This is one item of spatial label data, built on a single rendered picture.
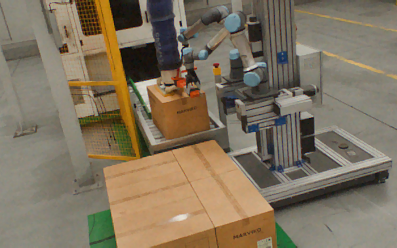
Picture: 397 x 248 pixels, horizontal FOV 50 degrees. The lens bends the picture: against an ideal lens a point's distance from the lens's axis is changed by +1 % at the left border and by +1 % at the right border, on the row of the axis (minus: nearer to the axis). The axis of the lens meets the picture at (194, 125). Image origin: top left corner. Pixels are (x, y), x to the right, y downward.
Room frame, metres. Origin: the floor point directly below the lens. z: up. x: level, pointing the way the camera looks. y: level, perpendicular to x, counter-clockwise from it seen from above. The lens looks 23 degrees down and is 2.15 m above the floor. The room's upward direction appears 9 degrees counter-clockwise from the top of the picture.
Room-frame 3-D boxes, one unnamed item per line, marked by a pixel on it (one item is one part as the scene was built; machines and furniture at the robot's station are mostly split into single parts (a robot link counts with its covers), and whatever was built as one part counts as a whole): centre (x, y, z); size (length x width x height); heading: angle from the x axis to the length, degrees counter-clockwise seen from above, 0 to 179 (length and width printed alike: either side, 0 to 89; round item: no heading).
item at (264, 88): (3.08, -0.55, 1.09); 0.15 x 0.15 x 0.10
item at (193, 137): (3.42, 0.06, 0.58); 0.70 x 0.03 x 0.06; 103
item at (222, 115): (4.09, -0.30, 0.50); 0.07 x 0.07 x 1.00; 13
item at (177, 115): (3.77, 0.14, 0.75); 0.60 x 0.40 x 0.40; 17
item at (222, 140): (3.42, 0.06, 0.48); 0.70 x 0.03 x 0.15; 103
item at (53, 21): (3.95, 1.11, 1.62); 0.20 x 0.05 x 0.30; 13
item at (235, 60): (3.57, -0.45, 1.20); 0.13 x 0.12 x 0.14; 138
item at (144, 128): (4.49, 0.63, 0.50); 2.31 x 0.05 x 0.19; 13
